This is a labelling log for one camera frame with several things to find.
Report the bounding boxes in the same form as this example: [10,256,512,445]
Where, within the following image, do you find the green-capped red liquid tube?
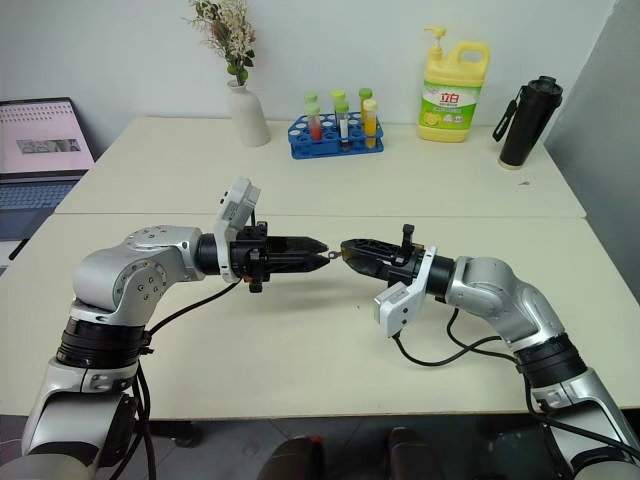
[306,103,324,142]

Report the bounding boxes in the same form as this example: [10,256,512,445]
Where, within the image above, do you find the black tumbler with strap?
[493,75,564,171]

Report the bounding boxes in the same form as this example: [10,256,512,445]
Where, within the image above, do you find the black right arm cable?
[392,305,640,451]

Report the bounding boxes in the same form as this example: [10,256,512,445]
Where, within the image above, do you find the yellow detergent pump bottle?
[417,25,491,144]

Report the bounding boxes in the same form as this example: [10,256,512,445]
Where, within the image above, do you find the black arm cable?
[130,277,256,480]
[392,305,640,451]

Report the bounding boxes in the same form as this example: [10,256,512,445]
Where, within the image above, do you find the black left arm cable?
[130,277,256,480]

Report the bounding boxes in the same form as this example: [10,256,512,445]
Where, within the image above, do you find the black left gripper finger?
[268,253,326,275]
[268,234,329,256]

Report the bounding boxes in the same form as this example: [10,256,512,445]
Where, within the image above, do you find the blue test tube rack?
[287,112,387,161]

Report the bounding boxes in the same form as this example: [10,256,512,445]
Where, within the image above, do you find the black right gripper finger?
[344,256,397,280]
[339,238,402,260]

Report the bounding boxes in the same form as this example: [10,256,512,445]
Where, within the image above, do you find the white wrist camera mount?
[373,244,439,339]
[212,175,263,285]

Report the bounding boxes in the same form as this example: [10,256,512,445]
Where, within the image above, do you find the white ceramic vase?
[227,79,272,148]

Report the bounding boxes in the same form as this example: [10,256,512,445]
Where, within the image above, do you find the yellow-capped yellow liquid tube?
[362,99,379,150]

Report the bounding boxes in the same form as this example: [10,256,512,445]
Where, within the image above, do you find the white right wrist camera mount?
[373,244,439,339]

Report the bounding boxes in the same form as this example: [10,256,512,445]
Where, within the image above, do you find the dried flower bunch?
[182,0,259,86]

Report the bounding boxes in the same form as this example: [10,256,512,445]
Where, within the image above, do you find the dark rounded shape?
[259,433,326,480]
[387,426,441,480]

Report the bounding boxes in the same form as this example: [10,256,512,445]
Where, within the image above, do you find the green-capped white label tube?
[335,101,352,151]

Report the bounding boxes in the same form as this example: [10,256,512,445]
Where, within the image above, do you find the open grey laptop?
[0,97,96,241]

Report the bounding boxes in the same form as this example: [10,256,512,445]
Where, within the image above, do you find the black furniture foot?
[169,418,204,449]

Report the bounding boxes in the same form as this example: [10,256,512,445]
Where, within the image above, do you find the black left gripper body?
[230,219,275,295]

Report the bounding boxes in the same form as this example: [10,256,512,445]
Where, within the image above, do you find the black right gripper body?
[386,223,426,284]

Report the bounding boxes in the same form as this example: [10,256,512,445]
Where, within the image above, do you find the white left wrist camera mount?
[212,175,263,285]

